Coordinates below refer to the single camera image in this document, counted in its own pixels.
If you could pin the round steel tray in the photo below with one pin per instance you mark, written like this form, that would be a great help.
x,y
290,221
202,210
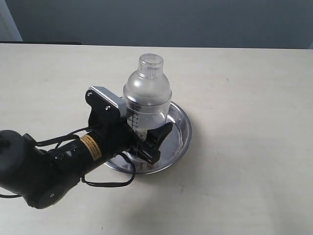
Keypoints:
x,y
172,149

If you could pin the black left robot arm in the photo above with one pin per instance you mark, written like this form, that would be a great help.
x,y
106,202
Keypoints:
x,y
42,172

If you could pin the clear plastic shaker bottle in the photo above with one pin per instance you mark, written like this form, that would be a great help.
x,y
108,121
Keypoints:
x,y
148,95

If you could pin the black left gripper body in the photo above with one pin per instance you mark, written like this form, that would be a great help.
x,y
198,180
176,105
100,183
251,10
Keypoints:
x,y
115,132

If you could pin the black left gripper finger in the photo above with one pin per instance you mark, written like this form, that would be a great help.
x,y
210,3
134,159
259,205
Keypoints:
x,y
155,137

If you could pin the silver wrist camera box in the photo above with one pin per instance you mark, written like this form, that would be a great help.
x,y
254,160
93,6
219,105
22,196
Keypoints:
x,y
111,98

